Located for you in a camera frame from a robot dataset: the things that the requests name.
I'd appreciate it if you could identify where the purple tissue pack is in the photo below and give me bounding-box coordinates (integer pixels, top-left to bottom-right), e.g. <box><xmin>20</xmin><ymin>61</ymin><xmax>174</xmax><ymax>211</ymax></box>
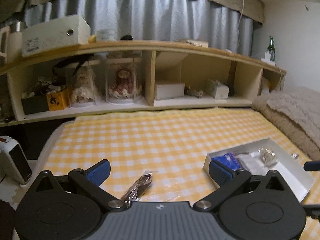
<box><xmin>212</xmin><ymin>153</ymin><xmax>242</xmax><ymax>171</ymax></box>

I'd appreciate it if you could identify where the yellow checkered bed sheet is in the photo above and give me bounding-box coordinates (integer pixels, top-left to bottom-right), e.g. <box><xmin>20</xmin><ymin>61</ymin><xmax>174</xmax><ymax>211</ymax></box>
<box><xmin>41</xmin><ymin>107</ymin><xmax>320</xmax><ymax>240</ymax></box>

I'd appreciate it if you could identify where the white kettle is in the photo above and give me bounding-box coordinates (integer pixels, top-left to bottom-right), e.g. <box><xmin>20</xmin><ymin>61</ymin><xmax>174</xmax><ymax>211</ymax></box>
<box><xmin>1</xmin><ymin>21</ymin><xmax>27</xmax><ymax>64</ymax></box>

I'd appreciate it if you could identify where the white face mask pack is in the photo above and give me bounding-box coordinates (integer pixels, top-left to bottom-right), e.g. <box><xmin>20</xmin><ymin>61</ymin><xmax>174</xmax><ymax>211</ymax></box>
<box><xmin>235</xmin><ymin>152</ymin><xmax>268</xmax><ymax>176</ymax></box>

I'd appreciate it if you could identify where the white open box on shelf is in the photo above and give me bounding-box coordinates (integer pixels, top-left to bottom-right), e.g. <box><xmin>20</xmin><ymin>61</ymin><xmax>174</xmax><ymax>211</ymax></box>
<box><xmin>154</xmin><ymin>52</ymin><xmax>189</xmax><ymax>101</ymax></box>

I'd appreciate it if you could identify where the white long box on shelf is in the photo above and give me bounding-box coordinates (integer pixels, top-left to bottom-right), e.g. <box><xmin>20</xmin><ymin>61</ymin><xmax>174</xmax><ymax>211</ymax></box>
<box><xmin>22</xmin><ymin>15</ymin><xmax>91</xmax><ymax>57</ymax></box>

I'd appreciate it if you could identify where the crumpled clear plastic wrapper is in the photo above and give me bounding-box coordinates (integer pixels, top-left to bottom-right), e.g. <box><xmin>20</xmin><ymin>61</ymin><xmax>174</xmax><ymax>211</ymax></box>
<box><xmin>291</xmin><ymin>153</ymin><xmax>299</xmax><ymax>159</ymax></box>

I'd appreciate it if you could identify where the dark item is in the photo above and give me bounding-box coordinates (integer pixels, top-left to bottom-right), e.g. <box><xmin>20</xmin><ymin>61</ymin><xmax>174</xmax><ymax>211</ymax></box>
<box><xmin>120</xmin><ymin>170</ymin><xmax>153</xmax><ymax>207</ymax></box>

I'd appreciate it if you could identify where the green glass bottle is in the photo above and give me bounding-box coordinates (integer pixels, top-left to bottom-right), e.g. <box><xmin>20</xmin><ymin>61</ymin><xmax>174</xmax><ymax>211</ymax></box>
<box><xmin>267</xmin><ymin>36</ymin><xmax>276</xmax><ymax>62</ymax></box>

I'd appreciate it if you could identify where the white shallow cardboard box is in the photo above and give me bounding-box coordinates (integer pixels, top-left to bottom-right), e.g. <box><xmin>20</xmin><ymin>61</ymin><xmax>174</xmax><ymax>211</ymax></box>
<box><xmin>203</xmin><ymin>138</ymin><xmax>315</xmax><ymax>202</ymax></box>

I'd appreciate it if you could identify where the white tissue box on shelf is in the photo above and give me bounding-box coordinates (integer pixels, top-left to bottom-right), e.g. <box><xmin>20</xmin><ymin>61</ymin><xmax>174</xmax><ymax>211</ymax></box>
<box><xmin>205</xmin><ymin>79</ymin><xmax>229</xmax><ymax>100</ymax></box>

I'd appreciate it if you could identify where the wooden headboard shelf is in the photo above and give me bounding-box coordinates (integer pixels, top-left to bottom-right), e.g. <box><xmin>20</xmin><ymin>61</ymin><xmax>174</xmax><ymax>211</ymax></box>
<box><xmin>1</xmin><ymin>41</ymin><xmax>286</xmax><ymax>123</ymax></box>

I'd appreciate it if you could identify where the orange halloween box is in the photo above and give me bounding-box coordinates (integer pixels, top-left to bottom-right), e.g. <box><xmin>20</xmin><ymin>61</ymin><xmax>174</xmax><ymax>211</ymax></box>
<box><xmin>46</xmin><ymin>89</ymin><xmax>69</xmax><ymax>111</ymax></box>

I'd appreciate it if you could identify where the beige fluffy blanket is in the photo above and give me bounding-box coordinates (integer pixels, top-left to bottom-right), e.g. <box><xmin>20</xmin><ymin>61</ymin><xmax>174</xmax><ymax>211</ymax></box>
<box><xmin>252</xmin><ymin>87</ymin><xmax>319</xmax><ymax>160</ymax></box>

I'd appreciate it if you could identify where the grey curtain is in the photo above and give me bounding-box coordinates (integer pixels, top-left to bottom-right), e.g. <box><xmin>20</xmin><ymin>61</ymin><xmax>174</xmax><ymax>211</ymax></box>
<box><xmin>24</xmin><ymin>0</ymin><xmax>254</xmax><ymax>56</ymax></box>

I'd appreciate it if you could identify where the doll in clear case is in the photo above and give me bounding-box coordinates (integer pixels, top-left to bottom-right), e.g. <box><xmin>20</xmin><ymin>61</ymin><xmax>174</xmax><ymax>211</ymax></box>
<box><xmin>105</xmin><ymin>56</ymin><xmax>143</xmax><ymax>105</ymax></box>
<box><xmin>66</xmin><ymin>59</ymin><xmax>102</xmax><ymax>108</ymax></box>

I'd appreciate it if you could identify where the white small heater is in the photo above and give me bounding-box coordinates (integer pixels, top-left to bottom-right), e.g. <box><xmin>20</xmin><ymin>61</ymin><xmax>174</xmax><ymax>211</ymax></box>
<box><xmin>1</xmin><ymin>135</ymin><xmax>32</xmax><ymax>185</ymax></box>

